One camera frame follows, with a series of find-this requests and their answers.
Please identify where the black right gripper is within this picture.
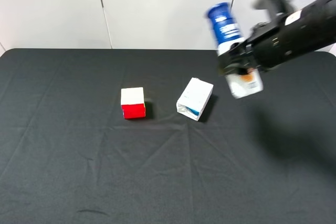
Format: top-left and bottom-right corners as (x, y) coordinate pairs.
(218, 11), (315, 74)

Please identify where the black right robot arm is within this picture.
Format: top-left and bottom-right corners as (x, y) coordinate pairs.
(218, 0), (335, 76)

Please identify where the white blue carton box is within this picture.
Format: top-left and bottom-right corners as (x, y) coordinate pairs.
(176, 78), (214, 121)

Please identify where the blue white bottle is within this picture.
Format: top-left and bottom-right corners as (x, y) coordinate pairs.
(206, 2), (264, 99)

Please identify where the red white box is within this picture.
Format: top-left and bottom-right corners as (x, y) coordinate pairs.
(120, 87), (146, 119)

